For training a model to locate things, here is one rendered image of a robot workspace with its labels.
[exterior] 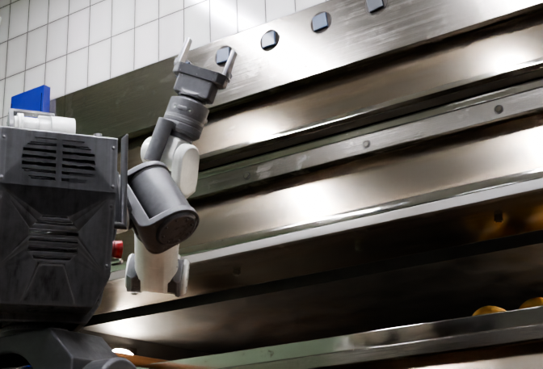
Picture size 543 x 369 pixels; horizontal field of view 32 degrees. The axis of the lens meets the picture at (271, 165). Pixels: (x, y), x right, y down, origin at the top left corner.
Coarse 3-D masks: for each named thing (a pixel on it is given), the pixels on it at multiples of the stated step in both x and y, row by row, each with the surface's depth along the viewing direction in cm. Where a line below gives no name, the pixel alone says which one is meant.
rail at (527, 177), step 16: (512, 176) 200; (528, 176) 197; (448, 192) 207; (464, 192) 205; (368, 208) 217; (384, 208) 215; (400, 208) 212; (304, 224) 226; (320, 224) 223; (240, 240) 235; (256, 240) 232
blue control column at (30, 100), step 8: (40, 88) 314; (48, 88) 315; (16, 96) 320; (24, 96) 317; (32, 96) 315; (40, 96) 312; (48, 96) 314; (16, 104) 318; (24, 104) 316; (32, 104) 314; (48, 104) 313; (48, 112) 312
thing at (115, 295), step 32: (480, 192) 202; (512, 192) 198; (352, 224) 218; (384, 224) 214; (416, 224) 213; (448, 224) 213; (480, 224) 212; (512, 224) 211; (192, 256) 242; (224, 256) 236; (256, 256) 235; (288, 256) 234; (320, 256) 233; (352, 256) 232; (384, 256) 231; (192, 288) 258; (224, 288) 256
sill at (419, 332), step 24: (504, 312) 207; (528, 312) 204; (336, 336) 229; (360, 336) 225; (384, 336) 222; (408, 336) 218; (432, 336) 215; (192, 360) 251; (216, 360) 247; (240, 360) 243; (264, 360) 239
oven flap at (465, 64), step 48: (432, 48) 240; (480, 48) 230; (528, 48) 221; (288, 96) 261; (336, 96) 250; (384, 96) 239; (432, 96) 228; (192, 144) 273; (240, 144) 257; (288, 144) 251
